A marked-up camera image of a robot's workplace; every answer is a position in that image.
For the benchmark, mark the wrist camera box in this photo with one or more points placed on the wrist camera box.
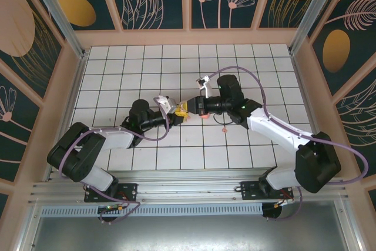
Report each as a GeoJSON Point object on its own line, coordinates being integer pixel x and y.
{"type": "Point", "coordinates": [207, 89]}
{"type": "Point", "coordinates": [166, 104]}

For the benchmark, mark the orange oval feather wall panel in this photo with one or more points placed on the orange oval feather wall panel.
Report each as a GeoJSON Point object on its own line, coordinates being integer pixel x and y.
{"type": "Point", "coordinates": [337, 48]}

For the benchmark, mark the aluminium side rail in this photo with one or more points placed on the aluminium side rail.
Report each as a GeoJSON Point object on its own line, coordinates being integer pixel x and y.
{"type": "Point", "coordinates": [310, 110]}

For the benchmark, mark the aluminium frame post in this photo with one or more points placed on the aluminium frame post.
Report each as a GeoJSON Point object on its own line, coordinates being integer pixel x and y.
{"type": "Point", "coordinates": [57, 13]}
{"type": "Point", "coordinates": [315, 13]}

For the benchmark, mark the small pink silicone ear tip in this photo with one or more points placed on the small pink silicone ear tip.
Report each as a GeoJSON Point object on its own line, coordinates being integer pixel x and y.
{"type": "Point", "coordinates": [224, 129]}

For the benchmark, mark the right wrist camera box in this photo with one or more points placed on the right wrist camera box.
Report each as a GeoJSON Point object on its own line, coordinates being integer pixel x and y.
{"type": "Point", "coordinates": [207, 89]}

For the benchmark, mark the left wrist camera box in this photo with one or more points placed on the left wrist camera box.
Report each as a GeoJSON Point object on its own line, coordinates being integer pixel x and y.
{"type": "Point", "coordinates": [166, 104]}

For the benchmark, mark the beige disc wall panel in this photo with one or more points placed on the beige disc wall panel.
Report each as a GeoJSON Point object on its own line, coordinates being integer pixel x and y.
{"type": "Point", "coordinates": [17, 27]}

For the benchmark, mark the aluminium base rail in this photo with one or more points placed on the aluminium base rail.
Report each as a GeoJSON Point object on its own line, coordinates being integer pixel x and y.
{"type": "Point", "coordinates": [188, 186]}

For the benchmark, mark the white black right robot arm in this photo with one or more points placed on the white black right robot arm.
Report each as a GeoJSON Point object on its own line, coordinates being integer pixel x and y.
{"type": "Point", "coordinates": [276, 135]}

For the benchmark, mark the orange oval leaf wall panel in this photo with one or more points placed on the orange oval leaf wall panel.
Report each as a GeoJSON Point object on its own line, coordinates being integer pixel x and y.
{"type": "Point", "coordinates": [76, 10]}

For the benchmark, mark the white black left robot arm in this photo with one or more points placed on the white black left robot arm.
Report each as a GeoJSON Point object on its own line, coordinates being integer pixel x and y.
{"type": "Point", "coordinates": [114, 140]}

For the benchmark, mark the grey metal sheet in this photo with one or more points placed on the grey metal sheet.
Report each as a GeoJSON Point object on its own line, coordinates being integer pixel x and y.
{"type": "Point", "coordinates": [188, 233]}

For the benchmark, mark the pink earbud charging case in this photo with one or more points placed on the pink earbud charging case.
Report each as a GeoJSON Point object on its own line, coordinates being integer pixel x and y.
{"type": "Point", "coordinates": [205, 116]}

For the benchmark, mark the flower outline wall panel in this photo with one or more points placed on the flower outline wall panel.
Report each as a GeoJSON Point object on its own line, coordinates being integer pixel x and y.
{"type": "Point", "coordinates": [14, 115]}

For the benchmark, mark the leaf outline wall panel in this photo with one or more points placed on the leaf outline wall panel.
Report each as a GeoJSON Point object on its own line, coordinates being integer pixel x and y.
{"type": "Point", "coordinates": [358, 121]}

